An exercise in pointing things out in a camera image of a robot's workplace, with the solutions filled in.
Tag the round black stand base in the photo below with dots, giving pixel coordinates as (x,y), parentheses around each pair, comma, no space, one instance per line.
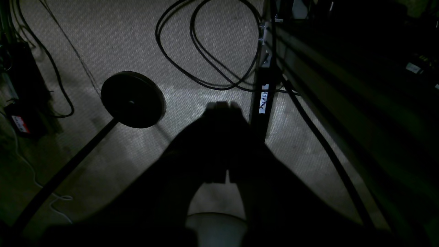
(133,99)

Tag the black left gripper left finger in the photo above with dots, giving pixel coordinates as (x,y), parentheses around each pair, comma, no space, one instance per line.
(152,211)

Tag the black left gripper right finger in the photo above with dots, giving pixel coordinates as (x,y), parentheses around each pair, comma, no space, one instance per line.
(282,211)

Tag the black table leg with label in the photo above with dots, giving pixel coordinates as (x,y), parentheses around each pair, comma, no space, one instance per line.
(264,87)

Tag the black power box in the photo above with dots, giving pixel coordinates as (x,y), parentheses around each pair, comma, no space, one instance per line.
(31,93)

